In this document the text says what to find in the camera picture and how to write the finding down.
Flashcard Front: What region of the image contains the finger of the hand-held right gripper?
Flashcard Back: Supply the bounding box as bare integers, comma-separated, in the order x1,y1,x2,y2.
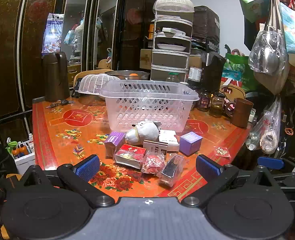
257,156,295,173
272,172,295,201

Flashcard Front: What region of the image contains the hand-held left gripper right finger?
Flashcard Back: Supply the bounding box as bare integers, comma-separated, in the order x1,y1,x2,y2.
182,154,274,207

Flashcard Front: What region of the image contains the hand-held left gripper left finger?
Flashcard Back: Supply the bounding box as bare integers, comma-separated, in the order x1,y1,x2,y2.
23,154,115,208

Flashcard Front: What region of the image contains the purple cube box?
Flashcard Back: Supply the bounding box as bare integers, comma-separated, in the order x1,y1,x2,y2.
179,131,203,156

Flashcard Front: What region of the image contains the tall purple box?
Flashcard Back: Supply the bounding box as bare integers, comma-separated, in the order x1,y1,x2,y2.
105,131,126,158

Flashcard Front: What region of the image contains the clear packet with black item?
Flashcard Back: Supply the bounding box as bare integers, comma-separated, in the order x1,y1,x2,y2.
157,154,185,187

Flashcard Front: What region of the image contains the red box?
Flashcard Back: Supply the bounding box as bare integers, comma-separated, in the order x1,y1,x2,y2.
114,144,147,170

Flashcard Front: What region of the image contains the red candy bag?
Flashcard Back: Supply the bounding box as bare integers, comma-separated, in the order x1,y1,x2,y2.
141,152,166,174

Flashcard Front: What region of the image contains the white plush toy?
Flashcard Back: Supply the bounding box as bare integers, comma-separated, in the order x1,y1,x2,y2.
125,120,163,145

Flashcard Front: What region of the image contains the clear plastic basket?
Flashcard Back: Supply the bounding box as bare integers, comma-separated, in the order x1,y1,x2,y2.
99,80,200,133

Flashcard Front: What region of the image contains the red envelope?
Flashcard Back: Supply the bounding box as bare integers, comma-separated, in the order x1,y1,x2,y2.
214,146,231,157

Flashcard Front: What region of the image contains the crumpled plastic bag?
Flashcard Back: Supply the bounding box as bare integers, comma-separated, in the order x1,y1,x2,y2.
260,97,281,154

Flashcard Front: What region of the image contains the brown cup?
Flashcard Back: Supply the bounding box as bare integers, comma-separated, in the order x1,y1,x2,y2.
231,98,254,128

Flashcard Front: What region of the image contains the amber glass jar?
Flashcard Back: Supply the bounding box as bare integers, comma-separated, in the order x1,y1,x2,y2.
209,92,225,117

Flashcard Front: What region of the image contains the dark labelled jar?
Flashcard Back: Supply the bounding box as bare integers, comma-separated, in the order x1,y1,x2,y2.
197,89,211,112

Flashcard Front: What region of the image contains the white box of small bottles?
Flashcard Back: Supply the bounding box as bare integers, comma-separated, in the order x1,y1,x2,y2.
6,134,35,173

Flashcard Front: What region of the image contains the bunch of keys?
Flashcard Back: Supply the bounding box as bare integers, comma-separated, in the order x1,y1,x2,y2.
46,99,75,109

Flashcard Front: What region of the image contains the black wallet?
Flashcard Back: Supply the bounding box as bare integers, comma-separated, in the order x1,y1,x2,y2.
71,81,82,98

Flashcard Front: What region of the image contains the wooden chair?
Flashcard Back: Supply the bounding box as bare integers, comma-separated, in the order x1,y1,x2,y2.
220,84,245,99
74,69,113,88

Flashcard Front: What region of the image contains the beige tote bag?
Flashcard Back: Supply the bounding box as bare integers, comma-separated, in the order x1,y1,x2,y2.
254,0,290,95

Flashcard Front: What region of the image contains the white mesh food cover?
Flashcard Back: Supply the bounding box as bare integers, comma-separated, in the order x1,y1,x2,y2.
78,74,120,96

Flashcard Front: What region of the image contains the dark bottle with white label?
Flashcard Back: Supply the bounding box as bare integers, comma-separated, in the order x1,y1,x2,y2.
187,66,203,85

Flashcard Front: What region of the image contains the black electric kettle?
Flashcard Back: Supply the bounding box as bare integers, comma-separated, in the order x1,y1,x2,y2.
201,52,226,92

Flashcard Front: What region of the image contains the brown thermos jug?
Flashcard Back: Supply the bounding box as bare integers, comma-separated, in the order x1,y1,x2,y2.
42,52,70,102

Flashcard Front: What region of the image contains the glass jar with green lid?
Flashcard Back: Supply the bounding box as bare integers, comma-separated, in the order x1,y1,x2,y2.
166,72,180,83

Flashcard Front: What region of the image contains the green shopping bag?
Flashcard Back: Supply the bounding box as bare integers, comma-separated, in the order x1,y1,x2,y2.
224,50,256,92

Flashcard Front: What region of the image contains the metal bowl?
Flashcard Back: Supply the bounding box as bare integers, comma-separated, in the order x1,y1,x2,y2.
105,70,150,81

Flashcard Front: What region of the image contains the clear plastic bag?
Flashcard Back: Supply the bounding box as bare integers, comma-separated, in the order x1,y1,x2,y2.
249,30,288,75

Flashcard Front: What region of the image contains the tiered mesh food cabinet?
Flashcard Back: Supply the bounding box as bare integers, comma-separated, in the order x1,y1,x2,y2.
150,0,195,82

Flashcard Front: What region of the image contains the cardboard box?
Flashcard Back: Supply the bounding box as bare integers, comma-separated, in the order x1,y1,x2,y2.
140,49,153,69

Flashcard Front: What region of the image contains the white plate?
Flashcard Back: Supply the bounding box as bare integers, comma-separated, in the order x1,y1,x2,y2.
157,44,187,51

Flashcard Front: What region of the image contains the blue snack bag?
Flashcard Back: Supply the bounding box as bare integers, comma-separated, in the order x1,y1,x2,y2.
42,13,64,54

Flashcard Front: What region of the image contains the black suitcase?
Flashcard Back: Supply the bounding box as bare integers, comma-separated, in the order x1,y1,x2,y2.
192,5,220,47

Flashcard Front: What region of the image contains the dark wooden wardrobe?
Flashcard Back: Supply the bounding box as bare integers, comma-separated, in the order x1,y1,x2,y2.
0,0,168,133

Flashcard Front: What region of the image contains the green gift bag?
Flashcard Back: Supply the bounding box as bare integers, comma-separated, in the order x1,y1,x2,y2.
237,0,275,23

